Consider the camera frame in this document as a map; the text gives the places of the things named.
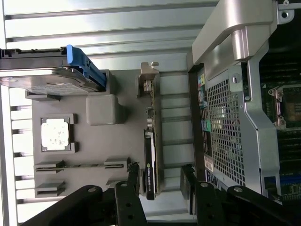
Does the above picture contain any grey case handle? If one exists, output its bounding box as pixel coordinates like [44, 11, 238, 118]
[191, 0, 279, 76]

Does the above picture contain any silver CPU chip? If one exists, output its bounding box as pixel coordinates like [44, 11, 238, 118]
[40, 117, 71, 152]

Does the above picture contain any CPU socket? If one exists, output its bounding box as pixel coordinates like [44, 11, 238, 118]
[268, 86, 301, 130]

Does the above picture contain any grey parts rack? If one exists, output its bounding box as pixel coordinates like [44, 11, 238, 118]
[24, 69, 165, 203]

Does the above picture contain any open black PC case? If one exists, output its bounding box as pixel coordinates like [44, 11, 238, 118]
[185, 0, 301, 207]

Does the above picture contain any green motherboard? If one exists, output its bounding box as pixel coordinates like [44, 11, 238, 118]
[260, 56, 301, 204]

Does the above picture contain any hard disk in blue carrier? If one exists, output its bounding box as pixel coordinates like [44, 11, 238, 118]
[0, 44, 108, 96]

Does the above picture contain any green RAM stick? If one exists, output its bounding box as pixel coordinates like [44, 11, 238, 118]
[35, 162, 125, 169]

